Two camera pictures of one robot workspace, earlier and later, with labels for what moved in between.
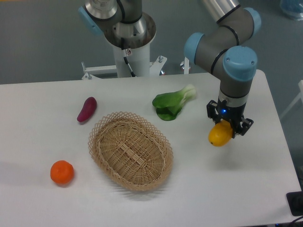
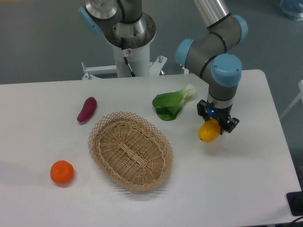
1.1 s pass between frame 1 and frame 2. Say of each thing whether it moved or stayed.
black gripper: moved
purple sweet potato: stayed
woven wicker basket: stayed
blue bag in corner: stayed
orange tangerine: stayed
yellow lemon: moved
